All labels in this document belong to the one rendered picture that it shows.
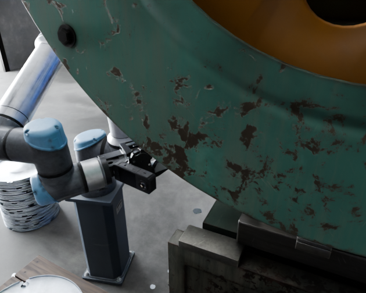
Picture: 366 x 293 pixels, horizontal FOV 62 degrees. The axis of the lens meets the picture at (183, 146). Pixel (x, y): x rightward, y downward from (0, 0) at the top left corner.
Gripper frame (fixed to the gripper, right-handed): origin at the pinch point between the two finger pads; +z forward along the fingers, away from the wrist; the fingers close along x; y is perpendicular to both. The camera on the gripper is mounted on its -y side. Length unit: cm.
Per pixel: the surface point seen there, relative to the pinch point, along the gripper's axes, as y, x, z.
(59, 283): 7, 36, -38
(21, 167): 97, 42, -47
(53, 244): 69, 74, -42
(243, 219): -22.9, 6.2, 3.4
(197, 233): -16.5, 12.1, -4.7
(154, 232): 53, 77, 6
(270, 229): -28.0, 6.4, 6.3
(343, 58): -43, -32, -2
